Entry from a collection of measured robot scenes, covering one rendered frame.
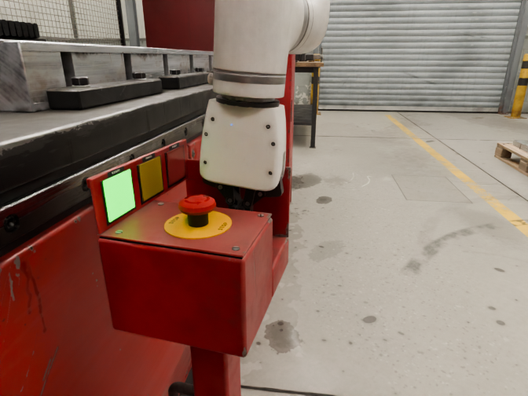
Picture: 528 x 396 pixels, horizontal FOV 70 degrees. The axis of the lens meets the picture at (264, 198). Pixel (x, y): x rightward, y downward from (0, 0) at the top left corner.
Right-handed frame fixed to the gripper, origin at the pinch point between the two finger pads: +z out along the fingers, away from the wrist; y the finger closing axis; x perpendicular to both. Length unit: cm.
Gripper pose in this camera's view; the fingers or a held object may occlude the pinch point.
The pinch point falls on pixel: (240, 217)
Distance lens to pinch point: 50.0
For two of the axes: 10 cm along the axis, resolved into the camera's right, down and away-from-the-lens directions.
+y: 9.6, 1.8, -2.3
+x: 2.8, -3.4, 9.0
